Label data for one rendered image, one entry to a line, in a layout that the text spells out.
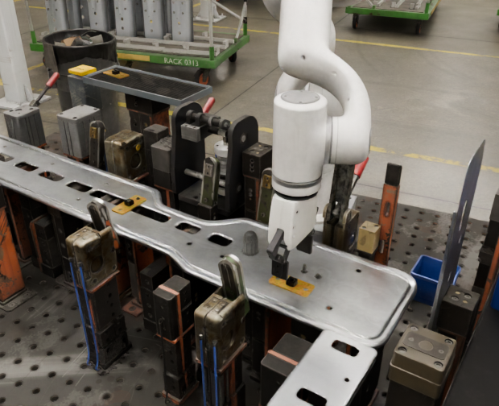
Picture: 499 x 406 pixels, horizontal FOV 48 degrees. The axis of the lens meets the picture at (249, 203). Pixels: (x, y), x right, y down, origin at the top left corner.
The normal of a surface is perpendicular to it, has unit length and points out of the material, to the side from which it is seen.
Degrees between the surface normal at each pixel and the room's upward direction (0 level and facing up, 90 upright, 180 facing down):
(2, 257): 90
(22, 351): 0
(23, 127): 90
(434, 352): 0
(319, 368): 0
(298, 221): 90
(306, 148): 91
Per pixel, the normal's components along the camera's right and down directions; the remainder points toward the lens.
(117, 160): -0.54, 0.43
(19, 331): 0.00, -0.86
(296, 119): -0.18, 0.51
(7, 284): 0.84, 0.28
